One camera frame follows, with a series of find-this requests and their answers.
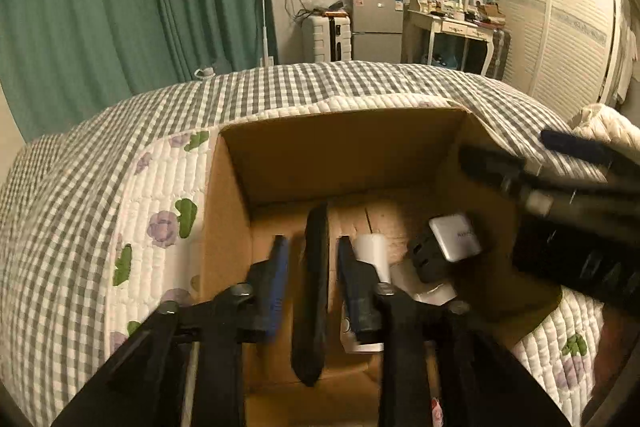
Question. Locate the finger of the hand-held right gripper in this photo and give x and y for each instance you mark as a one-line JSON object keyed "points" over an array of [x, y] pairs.
{"points": [[492, 167], [575, 148]]}

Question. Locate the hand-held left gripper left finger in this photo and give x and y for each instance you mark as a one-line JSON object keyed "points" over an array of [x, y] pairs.
{"points": [[279, 272]]}

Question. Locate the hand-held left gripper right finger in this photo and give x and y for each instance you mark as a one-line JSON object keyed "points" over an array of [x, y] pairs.
{"points": [[347, 272]]}

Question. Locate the black remote control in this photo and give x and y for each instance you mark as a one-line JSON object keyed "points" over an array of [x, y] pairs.
{"points": [[310, 297]]}

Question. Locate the silver and black power adapter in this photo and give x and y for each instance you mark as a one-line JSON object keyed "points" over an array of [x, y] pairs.
{"points": [[452, 238]]}

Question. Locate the brown cardboard box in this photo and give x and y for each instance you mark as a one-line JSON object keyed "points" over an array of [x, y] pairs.
{"points": [[340, 157]]}

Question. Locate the person's right forearm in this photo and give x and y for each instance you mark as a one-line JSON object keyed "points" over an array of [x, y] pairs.
{"points": [[615, 357]]}

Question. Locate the white cylindrical bottle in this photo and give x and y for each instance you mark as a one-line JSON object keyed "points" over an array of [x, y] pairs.
{"points": [[372, 254]]}

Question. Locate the white quilted blanket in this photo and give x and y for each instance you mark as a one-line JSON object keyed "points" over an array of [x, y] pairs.
{"points": [[607, 124]]}

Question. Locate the white flat plastic item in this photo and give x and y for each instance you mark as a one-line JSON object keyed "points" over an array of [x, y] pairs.
{"points": [[407, 282]]}

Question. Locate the small white labelled container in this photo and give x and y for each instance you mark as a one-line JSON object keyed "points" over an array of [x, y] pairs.
{"points": [[350, 339]]}

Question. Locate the silver ribbed suitcase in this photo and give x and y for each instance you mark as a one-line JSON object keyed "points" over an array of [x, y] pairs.
{"points": [[497, 54]]}

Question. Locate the white louvered wardrobe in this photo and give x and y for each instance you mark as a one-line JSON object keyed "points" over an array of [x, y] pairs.
{"points": [[560, 17]]}

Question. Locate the white dressing table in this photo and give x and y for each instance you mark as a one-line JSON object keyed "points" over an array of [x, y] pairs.
{"points": [[450, 26]]}

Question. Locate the grey two-door fridge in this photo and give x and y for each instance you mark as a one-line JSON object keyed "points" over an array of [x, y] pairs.
{"points": [[377, 24]]}

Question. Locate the grey checked floral bed quilt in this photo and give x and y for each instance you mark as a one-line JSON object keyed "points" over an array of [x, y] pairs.
{"points": [[75, 207]]}

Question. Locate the white hard-shell suitcase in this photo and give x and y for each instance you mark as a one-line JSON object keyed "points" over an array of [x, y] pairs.
{"points": [[320, 38]]}

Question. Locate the white upright pole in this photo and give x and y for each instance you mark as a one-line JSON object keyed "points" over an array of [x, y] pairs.
{"points": [[265, 17]]}

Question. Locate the wide green curtain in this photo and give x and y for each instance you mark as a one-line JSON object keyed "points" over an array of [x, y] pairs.
{"points": [[125, 7]]}

